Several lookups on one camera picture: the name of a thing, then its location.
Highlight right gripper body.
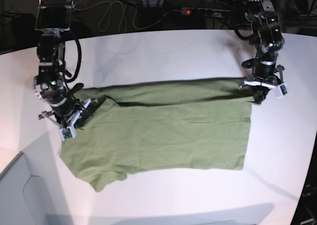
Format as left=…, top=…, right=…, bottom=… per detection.
left=38, top=96, right=98, bottom=131

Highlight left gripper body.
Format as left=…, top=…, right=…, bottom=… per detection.
left=239, top=62, right=285, bottom=90

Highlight green T-shirt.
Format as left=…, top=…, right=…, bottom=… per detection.
left=60, top=79, right=253, bottom=192

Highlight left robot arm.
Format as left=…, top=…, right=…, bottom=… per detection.
left=234, top=0, right=287, bottom=104

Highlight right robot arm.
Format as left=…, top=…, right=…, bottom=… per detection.
left=33, top=0, right=91, bottom=135

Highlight black power strip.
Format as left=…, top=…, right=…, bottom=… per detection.
left=180, top=7, right=231, bottom=19

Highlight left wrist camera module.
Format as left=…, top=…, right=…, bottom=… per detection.
left=274, top=83, right=288, bottom=98

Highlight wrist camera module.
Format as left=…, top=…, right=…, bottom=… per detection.
left=59, top=125, right=76, bottom=141
left=274, top=83, right=288, bottom=98

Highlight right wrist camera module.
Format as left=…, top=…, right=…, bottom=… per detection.
left=59, top=125, right=76, bottom=141

